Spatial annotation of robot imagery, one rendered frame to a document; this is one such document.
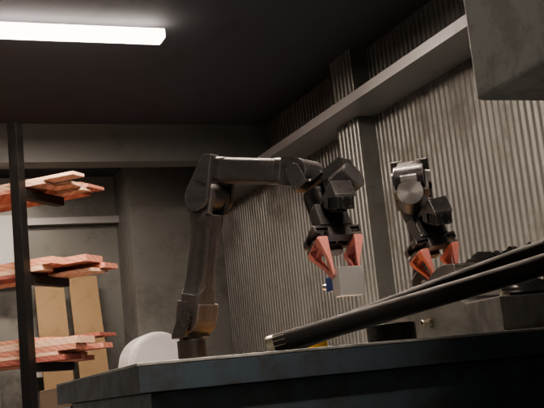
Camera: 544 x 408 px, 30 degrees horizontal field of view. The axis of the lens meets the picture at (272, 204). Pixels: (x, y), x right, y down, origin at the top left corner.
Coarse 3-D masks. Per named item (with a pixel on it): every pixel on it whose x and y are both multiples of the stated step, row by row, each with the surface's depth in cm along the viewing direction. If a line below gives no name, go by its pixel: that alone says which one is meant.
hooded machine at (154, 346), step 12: (144, 336) 738; (156, 336) 739; (168, 336) 742; (132, 348) 734; (144, 348) 734; (156, 348) 737; (168, 348) 740; (120, 360) 763; (132, 360) 730; (144, 360) 733; (156, 360) 735
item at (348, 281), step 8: (336, 272) 191; (344, 272) 190; (352, 272) 191; (360, 272) 191; (328, 280) 195; (336, 280) 191; (344, 280) 190; (352, 280) 190; (360, 280) 191; (328, 288) 195; (336, 288) 191; (344, 288) 189; (352, 288) 190; (360, 288) 191; (336, 296) 191
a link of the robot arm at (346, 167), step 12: (288, 168) 204; (300, 168) 203; (324, 168) 201; (336, 168) 200; (348, 168) 198; (288, 180) 204; (300, 180) 202; (312, 180) 202; (324, 180) 201; (336, 180) 198; (348, 180) 197; (360, 180) 199; (300, 192) 204
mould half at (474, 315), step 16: (448, 272) 177; (448, 304) 177; (464, 304) 172; (480, 304) 168; (496, 304) 163; (512, 304) 163; (528, 304) 164; (400, 320) 194; (416, 320) 188; (448, 320) 177; (464, 320) 173; (480, 320) 168; (496, 320) 163; (512, 320) 162; (528, 320) 163; (432, 336) 183
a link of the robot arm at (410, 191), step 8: (392, 176) 224; (400, 176) 215; (408, 176) 215; (416, 176) 214; (392, 184) 224; (400, 184) 214; (408, 184) 214; (416, 184) 214; (400, 192) 214; (408, 192) 213; (416, 192) 213; (424, 192) 223; (400, 200) 213; (408, 200) 213; (416, 200) 212; (424, 200) 216; (400, 208) 218; (408, 208) 214; (416, 208) 215
